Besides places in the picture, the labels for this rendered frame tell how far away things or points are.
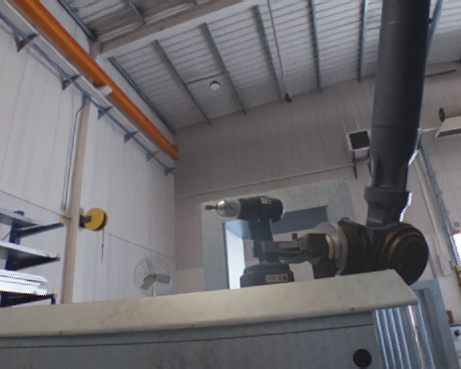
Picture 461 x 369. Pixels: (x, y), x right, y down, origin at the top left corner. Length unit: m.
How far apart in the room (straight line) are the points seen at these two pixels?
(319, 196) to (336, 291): 2.09
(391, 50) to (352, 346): 0.71
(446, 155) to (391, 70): 10.88
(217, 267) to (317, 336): 2.09
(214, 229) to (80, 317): 2.10
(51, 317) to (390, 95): 0.92
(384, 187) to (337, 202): 1.68
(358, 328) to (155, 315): 0.34
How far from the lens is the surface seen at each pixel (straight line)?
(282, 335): 0.62
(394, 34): 0.99
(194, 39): 10.05
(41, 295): 5.28
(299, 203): 2.63
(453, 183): 11.50
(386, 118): 0.95
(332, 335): 0.61
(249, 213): 0.80
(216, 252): 2.68
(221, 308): 0.59
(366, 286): 0.59
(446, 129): 11.28
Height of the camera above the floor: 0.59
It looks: 23 degrees up
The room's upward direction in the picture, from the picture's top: 5 degrees counter-clockwise
